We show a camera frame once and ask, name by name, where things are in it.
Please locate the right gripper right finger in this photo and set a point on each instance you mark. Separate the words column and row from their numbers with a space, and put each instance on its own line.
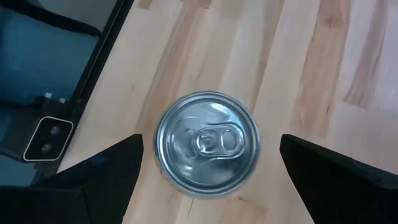
column 348, row 193

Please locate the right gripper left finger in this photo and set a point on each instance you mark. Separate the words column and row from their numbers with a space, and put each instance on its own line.
column 77, row 193

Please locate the silver Diet Coke can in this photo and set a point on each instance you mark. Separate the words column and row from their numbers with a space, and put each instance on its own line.
column 206, row 143

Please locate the small black stereo camera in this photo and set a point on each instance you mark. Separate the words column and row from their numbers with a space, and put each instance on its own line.
column 48, row 138

